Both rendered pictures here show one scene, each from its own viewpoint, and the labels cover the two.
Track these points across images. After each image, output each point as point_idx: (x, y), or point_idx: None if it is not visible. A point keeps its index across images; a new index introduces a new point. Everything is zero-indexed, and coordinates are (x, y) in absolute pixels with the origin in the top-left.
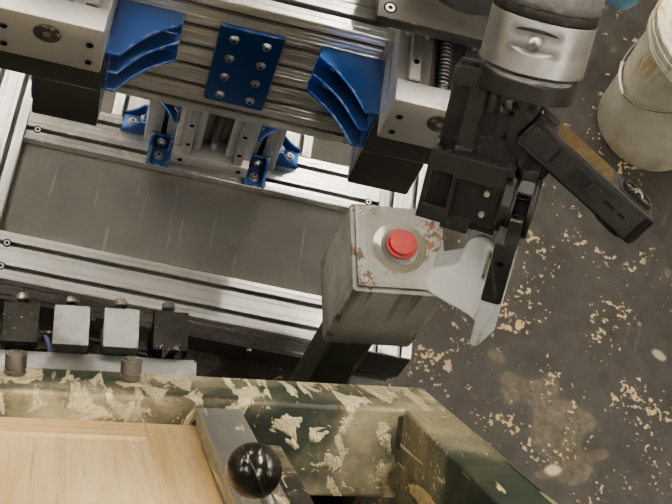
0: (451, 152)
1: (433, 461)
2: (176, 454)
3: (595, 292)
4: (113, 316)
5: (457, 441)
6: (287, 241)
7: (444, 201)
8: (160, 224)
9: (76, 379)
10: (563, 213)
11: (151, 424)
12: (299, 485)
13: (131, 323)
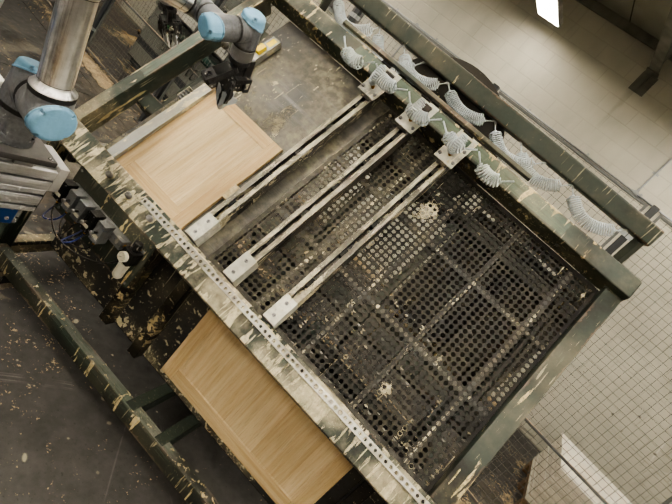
0: (179, 21)
1: (107, 106)
2: (142, 148)
3: None
4: (78, 194)
5: (102, 99)
6: None
7: (179, 29)
8: None
9: (119, 185)
10: None
11: (123, 166)
12: (132, 128)
13: (76, 190)
